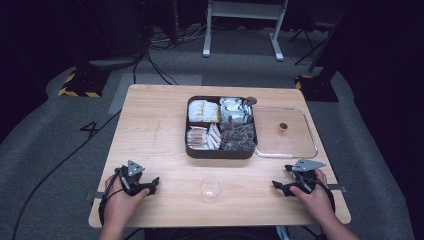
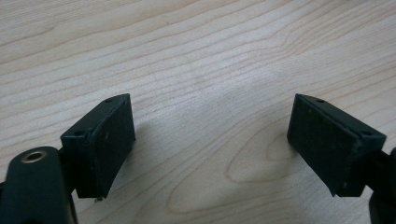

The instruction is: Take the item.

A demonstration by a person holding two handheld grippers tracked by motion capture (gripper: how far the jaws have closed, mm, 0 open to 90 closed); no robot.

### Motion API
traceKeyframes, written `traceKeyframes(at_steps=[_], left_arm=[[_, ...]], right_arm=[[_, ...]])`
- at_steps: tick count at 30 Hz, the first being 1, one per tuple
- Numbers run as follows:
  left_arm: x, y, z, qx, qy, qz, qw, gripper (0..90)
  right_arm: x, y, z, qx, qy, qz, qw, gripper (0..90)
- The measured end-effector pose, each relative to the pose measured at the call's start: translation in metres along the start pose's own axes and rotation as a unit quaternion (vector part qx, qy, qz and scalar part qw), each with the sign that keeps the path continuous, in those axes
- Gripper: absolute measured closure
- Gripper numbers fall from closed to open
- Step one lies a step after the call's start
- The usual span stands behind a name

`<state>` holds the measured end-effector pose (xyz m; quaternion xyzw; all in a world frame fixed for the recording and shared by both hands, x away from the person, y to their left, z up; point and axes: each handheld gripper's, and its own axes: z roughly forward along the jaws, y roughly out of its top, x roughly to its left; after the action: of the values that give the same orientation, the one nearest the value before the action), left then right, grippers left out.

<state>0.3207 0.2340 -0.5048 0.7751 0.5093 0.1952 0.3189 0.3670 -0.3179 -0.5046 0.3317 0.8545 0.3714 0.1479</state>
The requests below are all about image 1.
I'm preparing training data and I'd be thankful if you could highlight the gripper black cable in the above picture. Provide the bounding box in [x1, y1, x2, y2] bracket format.
[299, 174, 336, 214]
[97, 168, 126, 228]

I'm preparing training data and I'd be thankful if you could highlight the brown compartment box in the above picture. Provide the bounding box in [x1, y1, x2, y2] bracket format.
[184, 95, 259, 160]

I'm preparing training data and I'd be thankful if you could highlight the black tape floor mark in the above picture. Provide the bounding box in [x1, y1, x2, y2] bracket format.
[79, 120, 100, 140]

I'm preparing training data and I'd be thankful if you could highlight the clear box lid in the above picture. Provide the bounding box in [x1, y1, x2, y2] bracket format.
[251, 106, 319, 160]

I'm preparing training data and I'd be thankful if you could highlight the person's left hand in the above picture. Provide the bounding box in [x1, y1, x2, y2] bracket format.
[104, 174, 151, 225]

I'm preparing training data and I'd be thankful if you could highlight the row of white sachets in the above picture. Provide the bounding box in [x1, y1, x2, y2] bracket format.
[206, 122, 222, 151]

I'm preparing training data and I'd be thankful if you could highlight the grey tape strip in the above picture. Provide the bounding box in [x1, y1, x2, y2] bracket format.
[327, 183, 348, 194]
[85, 191, 106, 201]

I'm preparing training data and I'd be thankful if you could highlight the black floor cable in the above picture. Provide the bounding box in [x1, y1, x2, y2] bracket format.
[10, 109, 123, 240]

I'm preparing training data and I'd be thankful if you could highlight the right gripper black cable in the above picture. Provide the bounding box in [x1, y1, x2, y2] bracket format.
[299, 174, 336, 214]

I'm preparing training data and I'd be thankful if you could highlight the pile of dark tea bags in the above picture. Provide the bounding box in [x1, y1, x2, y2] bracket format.
[219, 121, 258, 152]

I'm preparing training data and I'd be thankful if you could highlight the pile of clear wrapped sticks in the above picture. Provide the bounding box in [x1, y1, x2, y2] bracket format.
[186, 126, 211, 151]

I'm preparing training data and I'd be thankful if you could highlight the clear plastic cup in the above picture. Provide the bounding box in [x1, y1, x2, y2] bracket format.
[198, 174, 224, 205]

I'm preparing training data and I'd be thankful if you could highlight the person's right hand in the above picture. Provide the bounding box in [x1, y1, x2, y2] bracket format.
[288, 168, 335, 225]

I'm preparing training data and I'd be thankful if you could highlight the white desk frame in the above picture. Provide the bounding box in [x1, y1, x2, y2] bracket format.
[202, 0, 290, 62]

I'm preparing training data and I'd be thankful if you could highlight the pile of yellow white packets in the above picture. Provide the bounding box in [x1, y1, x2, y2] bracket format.
[187, 99, 221, 124]

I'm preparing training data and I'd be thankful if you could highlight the pile of silver packets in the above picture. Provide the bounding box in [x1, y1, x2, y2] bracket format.
[219, 96, 254, 125]

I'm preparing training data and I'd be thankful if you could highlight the black tripod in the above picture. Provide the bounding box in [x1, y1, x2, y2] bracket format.
[287, 25, 333, 66]

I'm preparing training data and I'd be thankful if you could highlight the bundle of floor cables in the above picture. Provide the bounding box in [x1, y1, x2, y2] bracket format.
[132, 16, 221, 86]

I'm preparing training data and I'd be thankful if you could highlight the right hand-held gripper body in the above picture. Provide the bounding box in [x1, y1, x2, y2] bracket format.
[284, 158, 327, 195]

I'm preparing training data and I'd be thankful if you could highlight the striped black stand base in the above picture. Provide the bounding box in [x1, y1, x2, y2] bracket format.
[56, 65, 112, 99]
[294, 73, 340, 103]

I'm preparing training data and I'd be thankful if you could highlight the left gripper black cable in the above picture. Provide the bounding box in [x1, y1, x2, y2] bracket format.
[97, 168, 126, 228]

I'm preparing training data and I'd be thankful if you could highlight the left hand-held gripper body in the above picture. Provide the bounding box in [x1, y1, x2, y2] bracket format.
[114, 159, 152, 197]

